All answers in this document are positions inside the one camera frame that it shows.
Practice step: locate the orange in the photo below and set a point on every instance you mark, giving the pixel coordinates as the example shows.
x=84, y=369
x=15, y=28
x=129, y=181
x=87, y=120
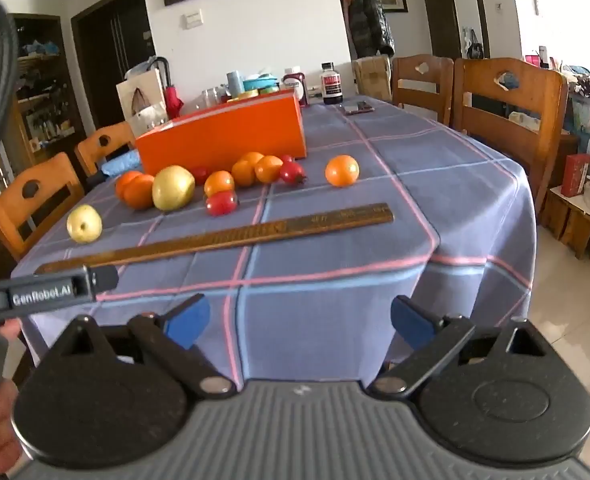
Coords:
x=243, y=173
x=219, y=182
x=139, y=194
x=342, y=171
x=125, y=182
x=252, y=156
x=269, y=169

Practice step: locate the maroon vitamin bottle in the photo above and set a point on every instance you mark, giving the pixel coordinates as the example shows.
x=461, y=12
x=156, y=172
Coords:
x=295, y=85

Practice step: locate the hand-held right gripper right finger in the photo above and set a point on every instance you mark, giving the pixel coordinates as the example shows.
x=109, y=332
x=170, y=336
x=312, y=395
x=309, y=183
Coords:
x=412, y=320

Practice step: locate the teal bowl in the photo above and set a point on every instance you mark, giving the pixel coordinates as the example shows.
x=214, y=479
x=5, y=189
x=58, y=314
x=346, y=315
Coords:
x=261, y=83

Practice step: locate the wooden shelf cabinet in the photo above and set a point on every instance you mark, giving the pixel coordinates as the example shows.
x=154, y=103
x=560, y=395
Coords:
x=45, y=85

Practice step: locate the low wooden stool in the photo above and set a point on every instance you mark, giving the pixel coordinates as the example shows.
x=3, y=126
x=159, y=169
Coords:
x=575, y=225

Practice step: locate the brown cardboard box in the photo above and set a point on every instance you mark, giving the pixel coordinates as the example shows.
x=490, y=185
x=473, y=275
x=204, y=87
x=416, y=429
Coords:
x=372, y=77

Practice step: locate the red box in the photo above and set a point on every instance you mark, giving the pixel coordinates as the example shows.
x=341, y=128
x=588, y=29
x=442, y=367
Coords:
x=576, y=175

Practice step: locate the long wooden ruler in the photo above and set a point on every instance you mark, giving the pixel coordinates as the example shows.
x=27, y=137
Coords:
x=225, y=237

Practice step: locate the blue plaid tablecloth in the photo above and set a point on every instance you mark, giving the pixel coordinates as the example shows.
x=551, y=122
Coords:
x=325, y=270

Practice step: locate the smartphone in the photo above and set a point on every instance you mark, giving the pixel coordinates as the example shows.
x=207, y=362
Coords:
x=357, y=108

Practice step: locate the blue tumbler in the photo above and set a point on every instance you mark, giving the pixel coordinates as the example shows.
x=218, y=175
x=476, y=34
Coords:
x=235, y=82

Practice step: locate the glass jar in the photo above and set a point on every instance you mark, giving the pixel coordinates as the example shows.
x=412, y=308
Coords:
x=213, y=97

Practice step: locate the white wall switch panel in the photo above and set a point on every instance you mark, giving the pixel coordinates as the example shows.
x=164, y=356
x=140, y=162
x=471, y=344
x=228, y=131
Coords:
x=193, y=19

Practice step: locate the wooden chair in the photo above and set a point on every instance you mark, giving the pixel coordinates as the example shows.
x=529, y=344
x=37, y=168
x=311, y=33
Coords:
x=120, y=135
x=425, y=90
x=50, y=180
x=525, y=125

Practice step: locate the black handbag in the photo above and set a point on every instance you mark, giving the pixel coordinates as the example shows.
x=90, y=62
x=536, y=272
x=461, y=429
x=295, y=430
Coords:
x=475, y=50

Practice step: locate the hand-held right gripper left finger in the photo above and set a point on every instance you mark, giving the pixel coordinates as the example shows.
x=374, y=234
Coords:
x=187, y=320

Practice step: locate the large yellow pear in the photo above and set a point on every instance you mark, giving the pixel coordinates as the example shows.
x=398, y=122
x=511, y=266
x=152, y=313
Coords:
x=173, y=187

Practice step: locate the small yellow apple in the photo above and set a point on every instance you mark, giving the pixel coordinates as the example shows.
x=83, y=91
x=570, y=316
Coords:
x=84, y=224

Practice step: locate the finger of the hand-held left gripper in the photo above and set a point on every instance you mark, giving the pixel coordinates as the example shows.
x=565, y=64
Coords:
x=50, y=292

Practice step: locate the dark wooden door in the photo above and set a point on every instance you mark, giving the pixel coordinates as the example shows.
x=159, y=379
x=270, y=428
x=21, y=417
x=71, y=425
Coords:
x=110, y=50

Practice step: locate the black puffer jacket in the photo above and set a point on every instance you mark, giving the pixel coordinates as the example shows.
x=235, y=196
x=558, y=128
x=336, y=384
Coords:
x=370, y=22

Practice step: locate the orange cardboard box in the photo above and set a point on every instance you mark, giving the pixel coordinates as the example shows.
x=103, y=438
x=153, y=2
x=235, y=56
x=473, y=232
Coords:
x=225, y=130

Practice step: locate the dark bottle red label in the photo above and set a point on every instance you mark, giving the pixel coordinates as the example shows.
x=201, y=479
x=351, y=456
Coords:
x=332, y=85

